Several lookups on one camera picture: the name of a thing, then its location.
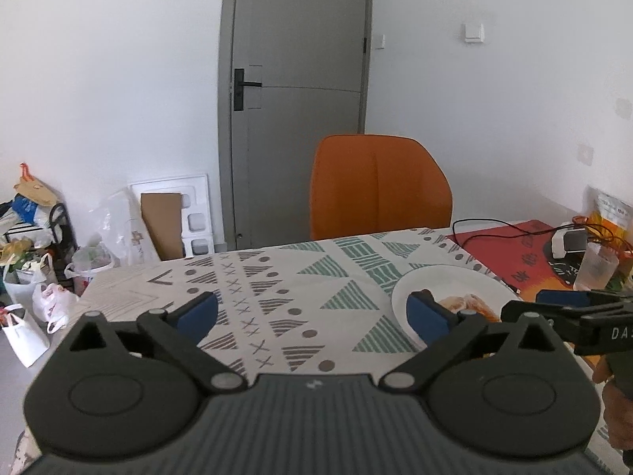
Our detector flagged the white round plate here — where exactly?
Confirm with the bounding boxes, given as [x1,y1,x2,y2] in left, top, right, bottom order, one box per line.
[390,264,523,352]

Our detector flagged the black cart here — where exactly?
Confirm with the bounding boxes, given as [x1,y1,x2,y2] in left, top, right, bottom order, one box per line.
[48,202,78,294]

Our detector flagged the white charger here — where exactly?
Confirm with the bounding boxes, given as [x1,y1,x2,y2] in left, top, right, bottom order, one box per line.
[551,227,589,260]

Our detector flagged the white red plastic bag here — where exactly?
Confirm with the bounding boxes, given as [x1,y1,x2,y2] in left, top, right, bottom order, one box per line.
[32,282,80,334]

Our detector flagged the black door handle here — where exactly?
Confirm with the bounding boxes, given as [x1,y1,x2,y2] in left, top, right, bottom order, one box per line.
[232,68,263,112]

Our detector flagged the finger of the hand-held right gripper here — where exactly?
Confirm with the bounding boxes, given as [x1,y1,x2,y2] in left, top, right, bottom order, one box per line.
[499,301,610,325]
[535,288,633,309]

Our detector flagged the red table mat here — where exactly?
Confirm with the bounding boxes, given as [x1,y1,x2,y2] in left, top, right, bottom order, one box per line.
[445,218,633,304]

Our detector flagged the white foam packaging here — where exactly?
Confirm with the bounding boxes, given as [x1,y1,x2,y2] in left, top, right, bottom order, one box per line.
[127,173,216,261]

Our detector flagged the tan orange-handled bag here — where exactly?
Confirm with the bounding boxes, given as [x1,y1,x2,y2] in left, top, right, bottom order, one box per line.
[13,161,59,207]

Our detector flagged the grey door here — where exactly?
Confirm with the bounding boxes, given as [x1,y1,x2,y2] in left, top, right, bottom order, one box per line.
[218,0,375,251]

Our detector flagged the reddish peeled pomelo segment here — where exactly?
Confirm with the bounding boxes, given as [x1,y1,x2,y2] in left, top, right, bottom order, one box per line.
[462,293,501,325]

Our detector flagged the clear plastic wrap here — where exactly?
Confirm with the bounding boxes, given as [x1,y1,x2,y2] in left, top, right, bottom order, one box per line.
[89,189,162,268]

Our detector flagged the person's right hand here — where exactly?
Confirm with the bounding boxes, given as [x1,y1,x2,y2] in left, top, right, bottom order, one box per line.
[593,355,633,467]

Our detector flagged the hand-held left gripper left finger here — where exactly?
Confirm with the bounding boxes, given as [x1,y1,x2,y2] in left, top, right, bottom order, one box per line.
[63,291,249,395]

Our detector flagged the orange chair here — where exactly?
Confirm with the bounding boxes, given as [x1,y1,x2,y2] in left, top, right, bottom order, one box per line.
[309,133,454,241]

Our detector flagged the black cable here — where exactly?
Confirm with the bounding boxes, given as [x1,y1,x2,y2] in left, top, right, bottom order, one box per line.
[452,217,590,249]

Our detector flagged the white tote bag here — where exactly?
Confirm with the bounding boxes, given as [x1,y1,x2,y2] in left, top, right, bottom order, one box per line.
[2,252,58,286]

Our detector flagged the orange snack bag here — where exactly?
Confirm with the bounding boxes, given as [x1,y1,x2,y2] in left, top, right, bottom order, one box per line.
[586,185,633,259]

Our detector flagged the white bag with black trim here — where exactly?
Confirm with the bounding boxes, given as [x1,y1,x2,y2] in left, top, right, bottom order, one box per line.
[0,222,51,249]

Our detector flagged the patterned tablecloth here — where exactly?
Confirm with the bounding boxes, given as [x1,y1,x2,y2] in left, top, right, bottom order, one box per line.
[15,228,633,475]

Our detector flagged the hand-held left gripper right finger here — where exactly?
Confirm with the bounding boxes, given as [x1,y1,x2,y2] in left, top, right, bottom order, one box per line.
[378,289,570,393]

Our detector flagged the brown cardboard piece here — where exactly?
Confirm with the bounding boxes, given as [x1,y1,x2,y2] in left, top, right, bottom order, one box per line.
[140,191,185,261]

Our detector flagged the ribbed glass cup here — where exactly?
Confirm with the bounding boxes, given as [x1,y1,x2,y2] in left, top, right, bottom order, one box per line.
[574,242,620,292]

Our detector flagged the blue plastic bag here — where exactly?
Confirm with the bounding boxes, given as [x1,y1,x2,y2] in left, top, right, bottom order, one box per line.
[10,195,51,226]

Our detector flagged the white paper bag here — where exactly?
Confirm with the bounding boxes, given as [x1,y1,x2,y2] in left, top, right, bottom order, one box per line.
[0,304,51,368]

